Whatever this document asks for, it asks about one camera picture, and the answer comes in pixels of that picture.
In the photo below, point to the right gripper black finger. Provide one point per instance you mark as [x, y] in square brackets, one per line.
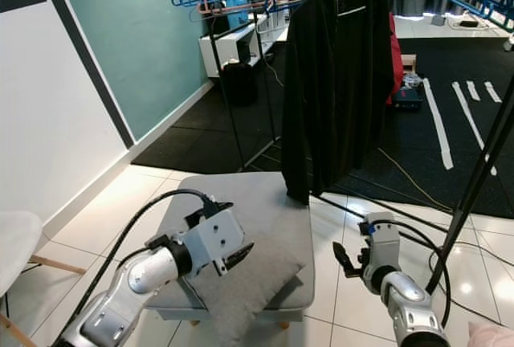
[350, 270]
[342, 252]

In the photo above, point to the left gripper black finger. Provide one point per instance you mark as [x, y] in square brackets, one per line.
[239, 256]

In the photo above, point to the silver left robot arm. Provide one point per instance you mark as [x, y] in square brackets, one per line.
[128, 287]

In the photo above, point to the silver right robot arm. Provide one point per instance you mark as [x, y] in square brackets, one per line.
[409, 303]

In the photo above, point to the grey textured pillow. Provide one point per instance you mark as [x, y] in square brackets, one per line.
[257, 295]

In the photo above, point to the white chair with wooden legs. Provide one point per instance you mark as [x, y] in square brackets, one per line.
[16, 242]

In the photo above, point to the grey padded stool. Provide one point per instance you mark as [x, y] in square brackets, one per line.
[277, 218]

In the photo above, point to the black stand pole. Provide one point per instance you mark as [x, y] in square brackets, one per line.
[470, 194]

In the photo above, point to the black floor mat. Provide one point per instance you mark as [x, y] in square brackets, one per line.
[209, 134]

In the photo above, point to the pink cloth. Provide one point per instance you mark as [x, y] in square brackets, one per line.
[494, 337]

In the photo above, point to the long white tape strip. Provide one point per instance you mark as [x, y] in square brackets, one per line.
[438, 126]
[472, 122]

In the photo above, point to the black long jacket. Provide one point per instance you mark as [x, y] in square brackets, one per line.
[313, 94]

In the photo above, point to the black case with red trim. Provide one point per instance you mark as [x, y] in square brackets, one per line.
[408, 100]

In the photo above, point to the black bin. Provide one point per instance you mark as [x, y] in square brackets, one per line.
[239, 86]

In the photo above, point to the black hanging garment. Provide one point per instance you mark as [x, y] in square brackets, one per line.
[365, 78]

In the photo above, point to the black clothes rack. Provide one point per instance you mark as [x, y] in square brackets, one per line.
[223, 66]

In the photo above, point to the small cardboard box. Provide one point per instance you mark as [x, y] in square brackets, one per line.
[409, 63]

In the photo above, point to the red garment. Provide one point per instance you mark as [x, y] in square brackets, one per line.
[396, 58]

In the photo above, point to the short white tape strip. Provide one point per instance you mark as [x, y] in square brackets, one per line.
[493, 91]
[472, 90]

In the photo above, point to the white low cabinet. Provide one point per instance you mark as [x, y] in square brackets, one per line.
[221, 46]

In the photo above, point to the black power strip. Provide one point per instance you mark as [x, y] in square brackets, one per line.
[469, 22]

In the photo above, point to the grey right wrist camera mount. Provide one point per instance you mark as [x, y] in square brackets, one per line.
[384, 242]

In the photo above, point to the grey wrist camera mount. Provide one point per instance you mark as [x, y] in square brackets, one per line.
[213, 238]
[384, 242]

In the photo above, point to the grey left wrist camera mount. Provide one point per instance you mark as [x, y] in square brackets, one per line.
[213, 238]

